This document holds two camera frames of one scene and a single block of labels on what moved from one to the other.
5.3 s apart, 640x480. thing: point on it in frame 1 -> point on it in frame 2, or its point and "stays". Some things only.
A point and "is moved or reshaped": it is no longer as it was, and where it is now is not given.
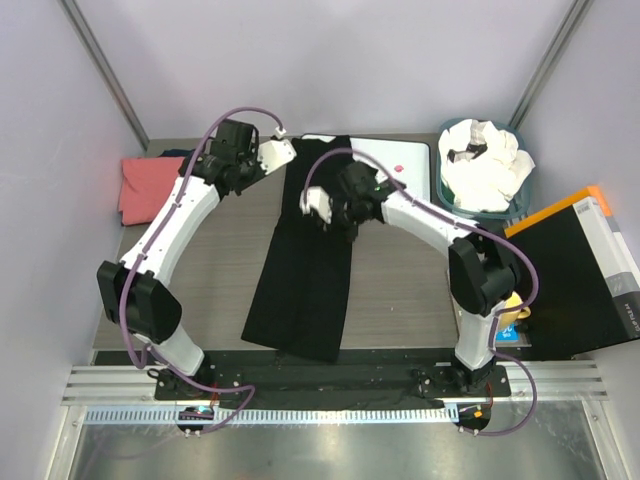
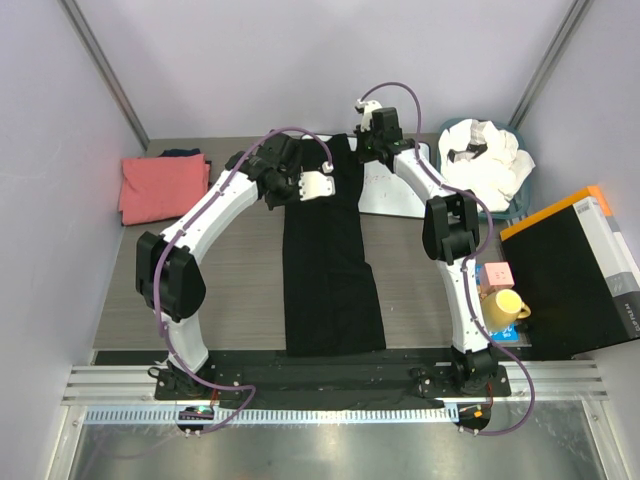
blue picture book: x=508 y=334 stays
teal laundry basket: x=519 y=205 stays
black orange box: x=588 y=296 stays
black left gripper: x=251 y=163 -> x=279 y=195
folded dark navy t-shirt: x=176 y=153 stays
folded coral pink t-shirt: x=144 y=184 stays
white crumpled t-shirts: x=482 y=165 stays
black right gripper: x=340 y=213 -> x=370 y=147
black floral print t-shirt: x=304 y=304 is moved or reshaped
